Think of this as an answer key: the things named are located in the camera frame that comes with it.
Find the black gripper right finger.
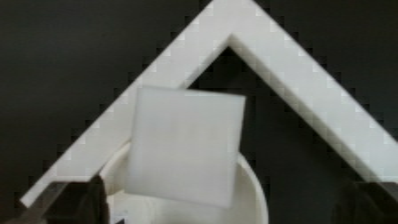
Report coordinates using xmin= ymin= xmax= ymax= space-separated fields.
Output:
xmin=349 ymin=182 xmax=398 ymax=224

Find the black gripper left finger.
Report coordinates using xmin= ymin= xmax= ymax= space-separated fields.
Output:
xmin=13 ymin=176 xmax=109 ymax=224

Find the white stool leg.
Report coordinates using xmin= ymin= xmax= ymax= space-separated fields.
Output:
xmin=123 ymin=87 xmax=244 ymax=207

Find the white round stool seat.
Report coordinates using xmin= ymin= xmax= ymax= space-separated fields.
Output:
xmin=99 ymin=144 xmax=267 ymax=224

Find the white U-shaped fence wall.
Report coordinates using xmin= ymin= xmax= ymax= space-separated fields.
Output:
xmin=20 ymin=0 xmax=398 ymax=205

